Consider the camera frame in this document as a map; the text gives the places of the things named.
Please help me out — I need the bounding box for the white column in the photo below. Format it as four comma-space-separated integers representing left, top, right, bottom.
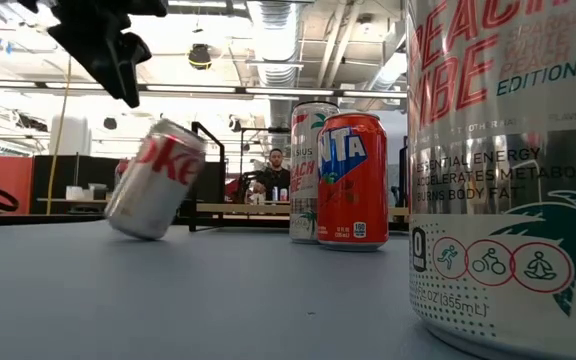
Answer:
50, 115, 93, 157

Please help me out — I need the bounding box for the person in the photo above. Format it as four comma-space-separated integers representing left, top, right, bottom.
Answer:
252, 147, 292, 204

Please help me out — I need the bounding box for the white Celsius can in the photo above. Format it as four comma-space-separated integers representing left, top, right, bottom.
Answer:
288, 101, 340, 245

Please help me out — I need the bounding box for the black partition panel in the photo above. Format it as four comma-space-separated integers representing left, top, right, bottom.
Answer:
31, 154, 119, 215

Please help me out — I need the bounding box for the silver air duct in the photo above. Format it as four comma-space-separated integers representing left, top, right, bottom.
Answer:
247, 0, 302, 146

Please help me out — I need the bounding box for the silver Diet Coke can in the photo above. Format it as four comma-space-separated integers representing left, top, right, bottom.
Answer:
103, 117, 208, 242

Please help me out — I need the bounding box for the black table frame rail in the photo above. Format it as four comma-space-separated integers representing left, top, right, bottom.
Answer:
0, 212, 409, 234

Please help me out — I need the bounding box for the wooden shelf with black frame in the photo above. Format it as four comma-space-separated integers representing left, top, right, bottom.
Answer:
189, 121, 410, 234

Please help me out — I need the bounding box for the black hanging ceiling lamp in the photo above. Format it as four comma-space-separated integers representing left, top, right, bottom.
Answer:
187, 43, 213, 71

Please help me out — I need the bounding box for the red Fanta can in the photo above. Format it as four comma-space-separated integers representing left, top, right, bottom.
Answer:
316, 111, 390, 252

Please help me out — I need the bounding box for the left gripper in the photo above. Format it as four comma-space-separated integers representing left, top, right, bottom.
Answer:
16, 0, 169, 109

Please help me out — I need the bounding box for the black can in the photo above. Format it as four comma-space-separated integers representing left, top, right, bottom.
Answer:
405, 0, 576, 360

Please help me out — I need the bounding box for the wooden background desk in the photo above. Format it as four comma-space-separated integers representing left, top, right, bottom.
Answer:
36, 197, 112, 206

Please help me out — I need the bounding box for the red partition panel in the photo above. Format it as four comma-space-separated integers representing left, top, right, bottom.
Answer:
0, 154, 35, 215

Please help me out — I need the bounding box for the yellow cable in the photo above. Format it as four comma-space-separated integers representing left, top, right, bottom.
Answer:
45, 54, 73, 216

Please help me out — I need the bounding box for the ceiling light strip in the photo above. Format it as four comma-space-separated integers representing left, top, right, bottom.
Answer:
0, 78, 409, 100

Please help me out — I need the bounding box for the blue-grey table mat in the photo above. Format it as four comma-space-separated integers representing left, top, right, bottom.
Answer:
0, 219, 469, 360

